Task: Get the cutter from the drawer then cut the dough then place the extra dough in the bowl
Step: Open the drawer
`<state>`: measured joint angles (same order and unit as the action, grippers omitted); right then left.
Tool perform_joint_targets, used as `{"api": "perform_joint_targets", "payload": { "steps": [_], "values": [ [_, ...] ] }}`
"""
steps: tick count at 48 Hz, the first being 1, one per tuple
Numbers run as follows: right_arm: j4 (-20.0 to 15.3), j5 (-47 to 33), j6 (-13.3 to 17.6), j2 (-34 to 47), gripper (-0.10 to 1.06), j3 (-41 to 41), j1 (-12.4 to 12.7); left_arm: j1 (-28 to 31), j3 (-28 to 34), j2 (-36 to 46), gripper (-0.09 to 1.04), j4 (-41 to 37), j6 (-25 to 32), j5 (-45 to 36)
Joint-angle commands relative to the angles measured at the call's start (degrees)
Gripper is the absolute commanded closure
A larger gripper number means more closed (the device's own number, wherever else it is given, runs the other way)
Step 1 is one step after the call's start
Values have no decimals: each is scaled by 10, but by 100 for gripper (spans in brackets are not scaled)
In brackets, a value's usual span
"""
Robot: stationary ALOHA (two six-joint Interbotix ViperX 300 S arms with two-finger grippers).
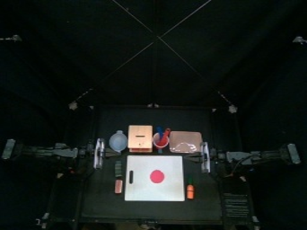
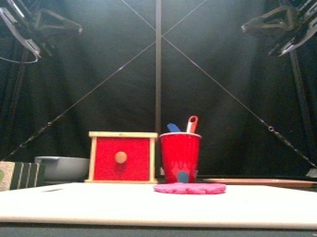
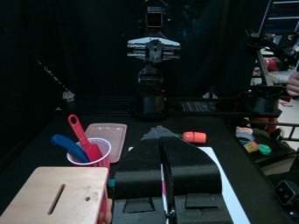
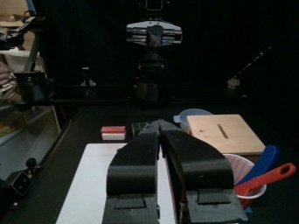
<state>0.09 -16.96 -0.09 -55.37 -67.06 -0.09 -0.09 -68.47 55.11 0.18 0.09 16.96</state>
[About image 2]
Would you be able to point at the green striped cloth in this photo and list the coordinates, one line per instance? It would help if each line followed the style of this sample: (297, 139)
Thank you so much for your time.
(20, 175)

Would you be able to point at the grey bowl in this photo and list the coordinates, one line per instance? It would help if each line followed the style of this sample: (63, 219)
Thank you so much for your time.
(63, 168)

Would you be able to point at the black vertical frame post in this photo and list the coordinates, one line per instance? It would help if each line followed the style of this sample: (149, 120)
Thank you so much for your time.
(301, 102)

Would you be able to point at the flat pink dough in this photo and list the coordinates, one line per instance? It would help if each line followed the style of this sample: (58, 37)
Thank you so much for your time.
(190, 188)

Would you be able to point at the grey vertical frame pole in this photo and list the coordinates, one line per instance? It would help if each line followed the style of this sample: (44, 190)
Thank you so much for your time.
(158, 61)

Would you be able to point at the brown wooden tray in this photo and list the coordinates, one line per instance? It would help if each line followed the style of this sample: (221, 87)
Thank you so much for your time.
(264, 182)

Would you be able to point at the white cutting board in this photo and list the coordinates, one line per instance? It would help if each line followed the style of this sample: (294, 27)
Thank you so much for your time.
(157, 206)

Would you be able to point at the red plastic cup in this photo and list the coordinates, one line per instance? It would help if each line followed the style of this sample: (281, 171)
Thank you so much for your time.
(179, 154)

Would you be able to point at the red drawer with wooden knob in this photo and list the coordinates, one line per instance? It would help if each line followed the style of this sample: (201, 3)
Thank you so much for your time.
(111, 148)

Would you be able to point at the wooden drawer box frame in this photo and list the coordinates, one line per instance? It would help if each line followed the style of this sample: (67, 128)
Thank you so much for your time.
(123, 134)

